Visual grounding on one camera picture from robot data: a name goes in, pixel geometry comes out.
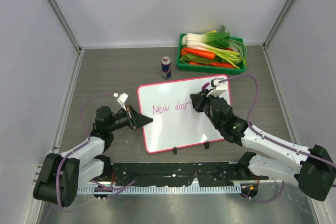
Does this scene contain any orange carrot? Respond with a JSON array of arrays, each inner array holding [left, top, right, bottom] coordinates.
[[180, 48, 216, 60]]

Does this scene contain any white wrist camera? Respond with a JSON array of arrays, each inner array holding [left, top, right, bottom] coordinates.
[[206, 78, 228, 97], [113, 93, 129, 111]]

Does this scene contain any green onion bunch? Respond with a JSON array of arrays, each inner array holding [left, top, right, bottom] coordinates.
[[203, 39, 247, 68]]

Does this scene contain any white slotted cable duct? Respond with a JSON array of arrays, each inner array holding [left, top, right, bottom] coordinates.
[[78, 185, 242, 195]]

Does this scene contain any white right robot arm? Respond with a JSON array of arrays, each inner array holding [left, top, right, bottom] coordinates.
[[190, 89, 335, 201]]

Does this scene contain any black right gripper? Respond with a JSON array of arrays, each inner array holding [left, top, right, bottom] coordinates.
[[191, 89, 221, 130]]

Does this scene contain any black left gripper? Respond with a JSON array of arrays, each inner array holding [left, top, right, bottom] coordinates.
[[108, 105, 152, 132]]

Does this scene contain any left aluminium frame post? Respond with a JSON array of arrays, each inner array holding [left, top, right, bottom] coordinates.
[[31, 0, 82, 52]]

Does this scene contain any red bull can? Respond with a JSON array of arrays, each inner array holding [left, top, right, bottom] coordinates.
[[161, 57, 171, 79]]

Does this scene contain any aluminium frame post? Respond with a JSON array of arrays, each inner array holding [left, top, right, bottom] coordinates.
[[31, 0, 82, 52], [262, 0, 313, 50]]

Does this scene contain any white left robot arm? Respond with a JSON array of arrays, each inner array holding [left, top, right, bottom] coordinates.
[[33, 105, 153, 207]]

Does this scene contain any pink framed whiteboard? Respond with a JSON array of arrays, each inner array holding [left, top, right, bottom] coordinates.
[[137, 76, 223, 153]]

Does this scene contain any purple capped marker pen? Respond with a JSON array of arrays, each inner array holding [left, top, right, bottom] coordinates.
[[202, 82, 210, 90]]

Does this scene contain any right aluminium frame post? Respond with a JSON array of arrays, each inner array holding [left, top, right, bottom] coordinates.
[[262, 0, 313, 50]]

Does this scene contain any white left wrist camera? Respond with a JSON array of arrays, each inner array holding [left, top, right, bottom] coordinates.
[[113, 93, 129, 111]]

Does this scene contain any bok choy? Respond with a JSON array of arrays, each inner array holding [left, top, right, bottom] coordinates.
[[181, 26, 230, 48]]

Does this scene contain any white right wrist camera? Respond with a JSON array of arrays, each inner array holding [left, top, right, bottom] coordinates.
[[206, 78, 228, 97]]

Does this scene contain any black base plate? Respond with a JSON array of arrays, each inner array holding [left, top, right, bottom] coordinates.
[[81, 162, 270, 187]]

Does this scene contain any green plastic tray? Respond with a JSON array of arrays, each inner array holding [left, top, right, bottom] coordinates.
[[176, 33, 247, 76]]

